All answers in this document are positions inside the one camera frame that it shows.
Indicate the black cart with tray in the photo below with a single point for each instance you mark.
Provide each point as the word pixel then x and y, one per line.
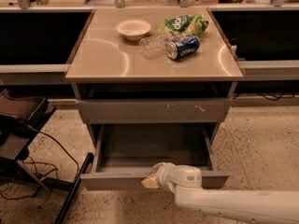
pixel 21 120

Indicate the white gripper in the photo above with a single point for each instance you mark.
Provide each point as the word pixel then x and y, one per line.
pixel 163 174

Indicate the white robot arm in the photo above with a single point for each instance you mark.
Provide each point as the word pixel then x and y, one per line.
pixel 248 206

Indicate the grey left counter frame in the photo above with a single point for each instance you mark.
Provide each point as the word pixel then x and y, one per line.
pixel 40 42

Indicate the grey top drawer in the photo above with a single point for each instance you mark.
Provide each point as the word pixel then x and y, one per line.
pixel 128 111

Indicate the grey drawer cabinet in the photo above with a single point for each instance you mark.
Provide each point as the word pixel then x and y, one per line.
pixel 107 66

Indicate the white bowl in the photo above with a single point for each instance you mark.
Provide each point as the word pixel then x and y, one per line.
pixel 133 29

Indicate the clear plastic bottle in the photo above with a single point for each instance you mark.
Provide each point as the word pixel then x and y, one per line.
pixel 155 45

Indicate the grey right counter frame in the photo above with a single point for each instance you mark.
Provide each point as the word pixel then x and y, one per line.
pixel 265 38

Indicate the blue soda can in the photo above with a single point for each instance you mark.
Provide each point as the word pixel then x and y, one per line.
pixel 182 47

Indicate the grey drawer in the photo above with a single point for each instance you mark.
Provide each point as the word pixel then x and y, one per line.
pixel 125 154
pixel 128 111

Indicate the green chip bag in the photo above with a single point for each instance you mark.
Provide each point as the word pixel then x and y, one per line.
pixel 184 24

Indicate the grey counter frame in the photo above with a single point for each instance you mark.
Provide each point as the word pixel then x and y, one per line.
pixel 265 38
pixel 40 42

